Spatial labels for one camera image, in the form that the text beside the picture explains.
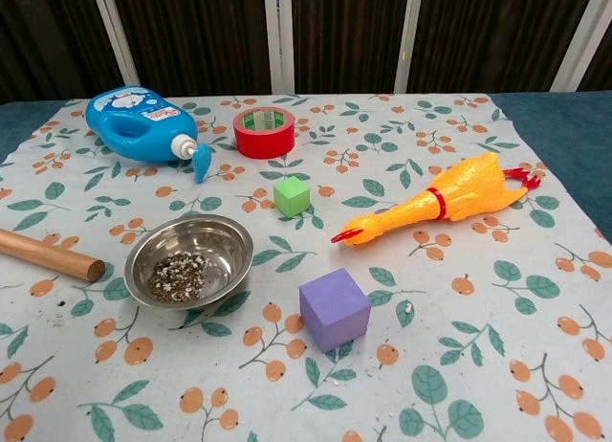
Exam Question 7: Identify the wooden rolling pin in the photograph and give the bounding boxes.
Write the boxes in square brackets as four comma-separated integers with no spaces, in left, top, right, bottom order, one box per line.
[0,228,106,284]

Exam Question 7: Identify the stainless steel bowl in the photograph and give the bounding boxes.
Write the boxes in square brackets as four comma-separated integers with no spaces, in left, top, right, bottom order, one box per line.
[123,213,255,311]

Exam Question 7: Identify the green foam cube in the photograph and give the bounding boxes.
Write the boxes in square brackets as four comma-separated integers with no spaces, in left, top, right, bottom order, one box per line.
[273,175,312,219]

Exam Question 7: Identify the red tape roll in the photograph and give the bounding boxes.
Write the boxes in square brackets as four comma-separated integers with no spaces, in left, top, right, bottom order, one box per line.
[232,106,296,160]

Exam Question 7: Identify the purple foam cube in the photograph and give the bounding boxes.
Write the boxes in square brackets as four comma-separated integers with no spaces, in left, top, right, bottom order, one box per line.
[298,268,372,354]

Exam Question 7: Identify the floral print tablecloth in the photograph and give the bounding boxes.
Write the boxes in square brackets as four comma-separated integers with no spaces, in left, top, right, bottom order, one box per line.
[0,93,612,442]

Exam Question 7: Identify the yellow rubber chicken toy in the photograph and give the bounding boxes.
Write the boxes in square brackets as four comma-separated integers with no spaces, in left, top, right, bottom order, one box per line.
[331,152,544,248]

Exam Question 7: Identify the blue detergent bottle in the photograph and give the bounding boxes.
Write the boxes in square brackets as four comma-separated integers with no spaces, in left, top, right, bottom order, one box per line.
[85,85,214,185]

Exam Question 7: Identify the dark folding screen white frame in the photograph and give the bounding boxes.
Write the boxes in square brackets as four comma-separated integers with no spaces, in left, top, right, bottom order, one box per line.
[0,0,612,104]

